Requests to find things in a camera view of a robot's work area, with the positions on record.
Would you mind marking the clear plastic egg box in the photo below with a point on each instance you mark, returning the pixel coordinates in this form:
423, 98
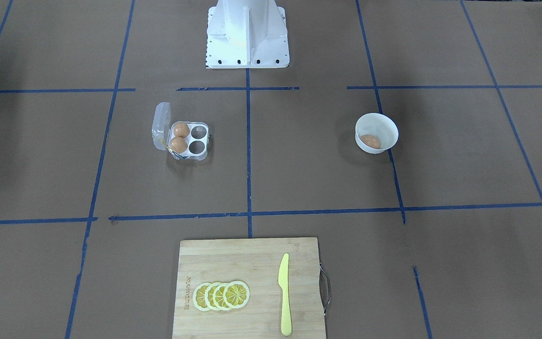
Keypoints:
162, 133

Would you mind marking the brown egg from bowl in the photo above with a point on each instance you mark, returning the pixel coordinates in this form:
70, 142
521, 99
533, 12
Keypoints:
371, 141

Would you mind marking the brown egg front in box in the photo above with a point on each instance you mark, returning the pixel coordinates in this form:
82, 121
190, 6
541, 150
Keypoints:
178, 145

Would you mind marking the brown egg in box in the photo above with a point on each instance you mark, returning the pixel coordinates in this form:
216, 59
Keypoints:
178, 145
181, 129

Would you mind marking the brown egg rear in box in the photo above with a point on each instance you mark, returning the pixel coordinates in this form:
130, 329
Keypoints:
181, 129

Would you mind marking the bamboo cutting board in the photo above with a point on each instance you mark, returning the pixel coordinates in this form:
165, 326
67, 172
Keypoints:
255, 262

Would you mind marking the white bowl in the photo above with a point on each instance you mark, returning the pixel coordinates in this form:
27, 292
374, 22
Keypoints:
380, 126

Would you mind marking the lemon slice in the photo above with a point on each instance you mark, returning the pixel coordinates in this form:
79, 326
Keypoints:
200, 297
236, 294
218, 297
210, 296

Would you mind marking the yellow plastic knife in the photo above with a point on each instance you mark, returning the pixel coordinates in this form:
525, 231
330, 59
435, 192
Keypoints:
285, 309

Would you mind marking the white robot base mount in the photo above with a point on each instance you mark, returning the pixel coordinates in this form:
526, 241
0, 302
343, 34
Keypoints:
245, 34

